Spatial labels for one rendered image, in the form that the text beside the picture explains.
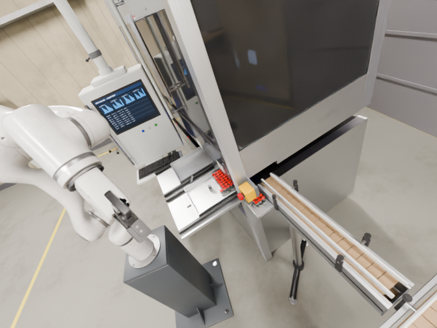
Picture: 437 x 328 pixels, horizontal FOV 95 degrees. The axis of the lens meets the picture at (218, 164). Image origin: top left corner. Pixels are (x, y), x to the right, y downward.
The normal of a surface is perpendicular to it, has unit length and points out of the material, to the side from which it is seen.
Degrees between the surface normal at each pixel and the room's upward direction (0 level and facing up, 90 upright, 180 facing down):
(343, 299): 0
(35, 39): 90
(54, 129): 57
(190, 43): 90
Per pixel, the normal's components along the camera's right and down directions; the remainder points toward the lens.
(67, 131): 0.68, -0.45
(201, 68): 0.45, 0.48
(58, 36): 0.25, 0.58
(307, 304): -0.30, -0.71
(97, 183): 0.47, -0.50
